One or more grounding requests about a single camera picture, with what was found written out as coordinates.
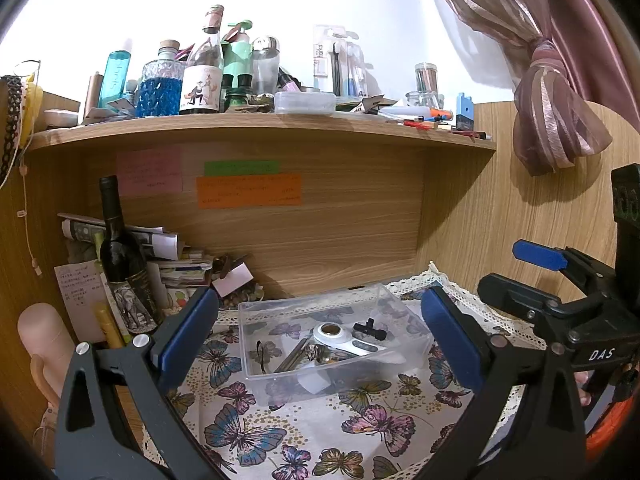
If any flat white plastic container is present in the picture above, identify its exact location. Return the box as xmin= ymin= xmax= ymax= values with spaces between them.
xmin=274 ymin=91 xmax=337 ymax=115

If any clear bottle with fox label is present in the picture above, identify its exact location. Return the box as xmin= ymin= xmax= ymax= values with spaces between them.
xmin=179 ymin=5 xmax=224 ymax=115

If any yellow candle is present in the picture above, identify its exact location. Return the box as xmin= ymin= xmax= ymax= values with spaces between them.
xmin=95 ymin=307 xmax=126 ymax=350

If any person's right hand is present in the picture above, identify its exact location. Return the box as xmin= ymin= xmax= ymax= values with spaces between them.
xmin=574 ymin=371 xmax=596 ymax=406

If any orange sticky note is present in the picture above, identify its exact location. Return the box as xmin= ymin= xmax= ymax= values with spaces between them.
xmin=196 ymin=174 xmax=303 ymax=209

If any white magnifying glass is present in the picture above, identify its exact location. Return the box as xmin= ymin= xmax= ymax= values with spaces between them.
xmin=312 ymin=323 xmax=407 ymax=367

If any blue glass bottle with cork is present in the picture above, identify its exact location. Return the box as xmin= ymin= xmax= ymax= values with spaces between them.
xmin=136 ymin=40 xmax=182 ymax=118

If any teal plastic bottle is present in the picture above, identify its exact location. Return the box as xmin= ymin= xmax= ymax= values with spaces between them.
xmin=97 ymin=50 xmax=133 ymax=109

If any rolled newspaper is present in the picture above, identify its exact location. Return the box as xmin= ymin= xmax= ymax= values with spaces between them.
xmin=57 ymin=213 xmax=181 ymax=261

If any butterfly print tablecloth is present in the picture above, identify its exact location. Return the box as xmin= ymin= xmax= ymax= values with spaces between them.
xmin=135 ymin=260 xmax=548 ymax=480

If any pink sticky note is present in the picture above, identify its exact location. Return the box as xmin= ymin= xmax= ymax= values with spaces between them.
xmin=117 ymin=148 xmax=183 ymax=197

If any clear plastic box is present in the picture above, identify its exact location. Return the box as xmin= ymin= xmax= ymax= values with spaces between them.
xmin=237 ymin=282 xmax=435 ymax=408

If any stack of papers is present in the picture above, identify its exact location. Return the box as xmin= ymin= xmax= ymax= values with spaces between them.
xmin=145 ymin=247 xmax=216 ymax=301

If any small glass jar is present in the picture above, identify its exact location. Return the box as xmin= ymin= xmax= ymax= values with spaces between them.
xmin=414 ymin=62 xmax=440 ymax=106

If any pink striped curtain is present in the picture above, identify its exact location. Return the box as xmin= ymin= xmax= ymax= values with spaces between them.
xmin=417 ymin=0 xmax=640 ymax=177

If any white card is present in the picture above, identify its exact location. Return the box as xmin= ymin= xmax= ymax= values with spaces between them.
xmin=212 ymin=262 xmax=253 ymax=297

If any beige hanging cord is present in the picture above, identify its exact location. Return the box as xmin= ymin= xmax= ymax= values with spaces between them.
xmin=19 ymin=160 xmax=42 ymax=276

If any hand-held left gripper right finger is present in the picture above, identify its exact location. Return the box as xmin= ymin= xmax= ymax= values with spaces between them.
xmin=421 ymin=285 xmax=588 ymax=480

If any wooden shelf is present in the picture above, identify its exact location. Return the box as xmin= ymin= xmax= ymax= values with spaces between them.
xmin=22 ymin=112 xmax=498 ymax=301

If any clear toothbrush packet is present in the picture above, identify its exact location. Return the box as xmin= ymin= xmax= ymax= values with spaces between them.
xmin=312 ymin=24 xmax=368 ymax=98

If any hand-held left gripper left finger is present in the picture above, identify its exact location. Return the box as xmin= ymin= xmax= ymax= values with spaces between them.
xmin=54 ymin=285 xmax=226 ymax=480

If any brown cardboard tube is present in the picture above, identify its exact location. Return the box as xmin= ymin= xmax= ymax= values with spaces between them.
xmin=82 ymin=75 xmax=103 ymax=121

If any bowl of stones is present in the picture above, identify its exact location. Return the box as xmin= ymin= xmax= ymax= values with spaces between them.
xmin=220 ymin=285 xmax=265 ymax=311

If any black tee connector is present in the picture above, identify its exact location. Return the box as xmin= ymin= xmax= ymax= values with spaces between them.
xmin=352 ymin=319 xmax=387 ymax=342

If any black lace ribbon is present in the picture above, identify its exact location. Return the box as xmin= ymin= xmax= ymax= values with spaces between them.
xmin=0 ymin=75 xmax=26 ymax=188

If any handwritten paper note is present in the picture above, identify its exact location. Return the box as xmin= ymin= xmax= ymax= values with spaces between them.
xmin=54 ymin=260 xmax=108 ymax=343

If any green sticky note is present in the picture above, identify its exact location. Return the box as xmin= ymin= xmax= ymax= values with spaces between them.
xmin=204 ymin=160 xmax=280 ymax=177

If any dark wine bottle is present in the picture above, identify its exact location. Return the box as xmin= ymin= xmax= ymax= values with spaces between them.
xmin=98 ymin=175 xmax=163 ymax=336

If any green bottle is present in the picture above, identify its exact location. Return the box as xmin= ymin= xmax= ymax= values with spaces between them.
xmin=220 ymin=21 xmax=255 ymax=111

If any small white cylinder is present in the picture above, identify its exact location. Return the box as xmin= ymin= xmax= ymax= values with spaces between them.
xmin=298 ymin=366 xmax=332 ymax=396

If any glass jar with silver lid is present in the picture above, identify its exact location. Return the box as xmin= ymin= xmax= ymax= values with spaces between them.
xmin=250 ymin=36 xmax=281 ymax=96

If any silver metal clip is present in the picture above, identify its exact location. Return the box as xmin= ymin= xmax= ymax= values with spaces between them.
xmin=274 ymin=337 xmax=312 ymax=375

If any small blue box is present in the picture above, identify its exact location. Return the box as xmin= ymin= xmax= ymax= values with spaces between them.
xmin=454 ymin=92 xmax=475 ymax=131

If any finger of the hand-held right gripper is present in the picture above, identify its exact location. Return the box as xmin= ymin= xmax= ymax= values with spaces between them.
xmin=477 ymin=272 xmax=566 ymax=335
xmin=513 ymin=240 xmax=619 ymax=301

